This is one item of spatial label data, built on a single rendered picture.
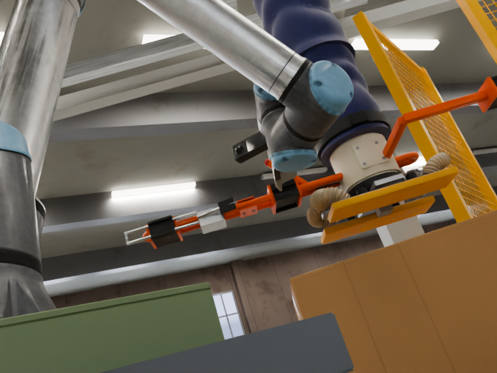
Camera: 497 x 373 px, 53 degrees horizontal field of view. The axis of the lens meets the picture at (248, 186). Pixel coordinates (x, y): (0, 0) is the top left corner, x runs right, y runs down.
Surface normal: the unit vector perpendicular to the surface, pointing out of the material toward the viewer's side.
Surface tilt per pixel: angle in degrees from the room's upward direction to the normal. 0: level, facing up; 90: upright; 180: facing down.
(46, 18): 94
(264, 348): 90
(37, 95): 99
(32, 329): 90
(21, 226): 91
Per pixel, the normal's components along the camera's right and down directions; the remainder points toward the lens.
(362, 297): -0.11, -0.39
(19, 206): 0.92, -0.36
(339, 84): 0.42, -0.44
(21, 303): 0.21, -0.47
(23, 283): 0.73, -0.68
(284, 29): -0.67, 0.02
